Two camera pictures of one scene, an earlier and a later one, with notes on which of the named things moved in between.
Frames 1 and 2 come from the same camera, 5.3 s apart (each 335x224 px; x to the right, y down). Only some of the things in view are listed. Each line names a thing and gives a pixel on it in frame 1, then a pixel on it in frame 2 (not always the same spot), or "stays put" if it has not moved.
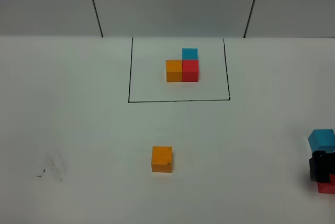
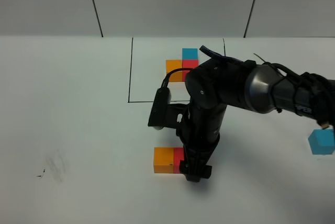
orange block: x=162 y=159 stays put
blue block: x=322 y=140 stays put
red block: x=327 y=187 -> x=178 y=155
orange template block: x=174 y=70 stays put
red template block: x=190 y=70 stays put
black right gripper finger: x=321 y=165 -> x=198 y=130
